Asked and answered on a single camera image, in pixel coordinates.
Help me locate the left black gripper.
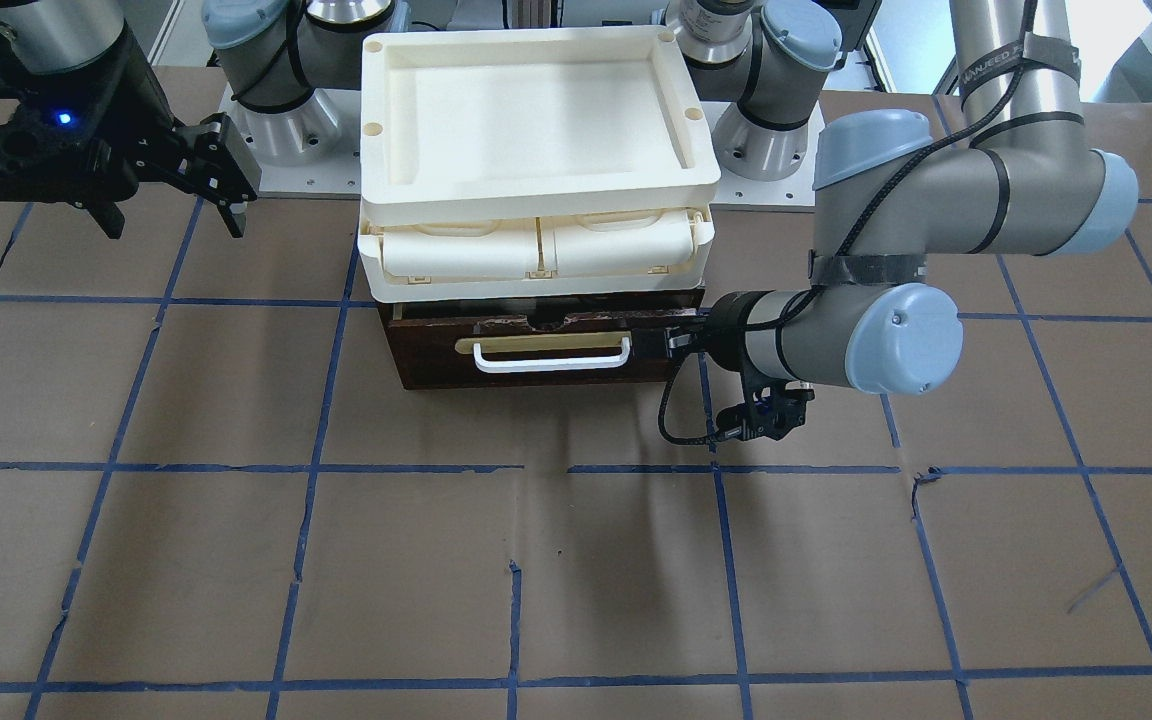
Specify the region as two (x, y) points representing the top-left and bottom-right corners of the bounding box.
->
(634, 291), (759, 373)

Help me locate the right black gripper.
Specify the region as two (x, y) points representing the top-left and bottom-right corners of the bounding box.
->
(0, 29), (260, 240)

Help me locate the wooden drawer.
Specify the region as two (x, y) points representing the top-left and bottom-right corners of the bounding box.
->
(378, 302), (699, 389)

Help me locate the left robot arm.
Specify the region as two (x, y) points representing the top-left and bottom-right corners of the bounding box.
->
(632, 1), (1139, 395)

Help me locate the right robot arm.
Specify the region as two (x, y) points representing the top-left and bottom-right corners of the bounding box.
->
(0, 1), (410, 240)

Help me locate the cream plastic storage box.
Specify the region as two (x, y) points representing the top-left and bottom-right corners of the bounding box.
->
(357, 209), (717, 304)

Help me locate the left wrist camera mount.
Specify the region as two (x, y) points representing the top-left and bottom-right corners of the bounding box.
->
(717, 378), (814, 442)

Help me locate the white drawer handle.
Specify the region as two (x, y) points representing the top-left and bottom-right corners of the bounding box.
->
(456, 331), (632, 374)

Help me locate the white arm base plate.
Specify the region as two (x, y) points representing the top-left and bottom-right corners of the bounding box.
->
(219, 88), (361, 202)
(702, 103), (826, 211)

